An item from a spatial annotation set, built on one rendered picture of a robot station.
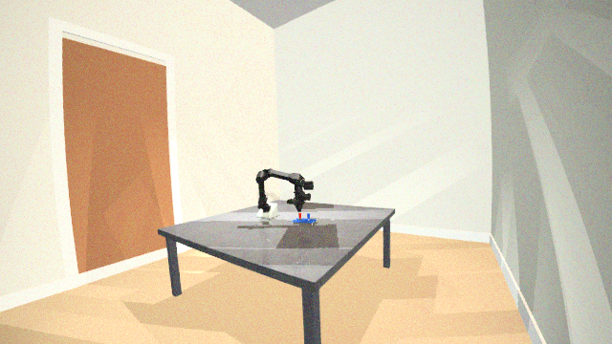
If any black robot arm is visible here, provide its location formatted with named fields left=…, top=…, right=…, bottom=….
left=255, top=168, right=314, bottom=213

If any blue circuit board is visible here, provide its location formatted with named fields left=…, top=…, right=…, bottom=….
left=292, top=213, right=317, bottom=225

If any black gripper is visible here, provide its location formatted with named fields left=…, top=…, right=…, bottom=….
left=287, top=190, right=306, bottom=212

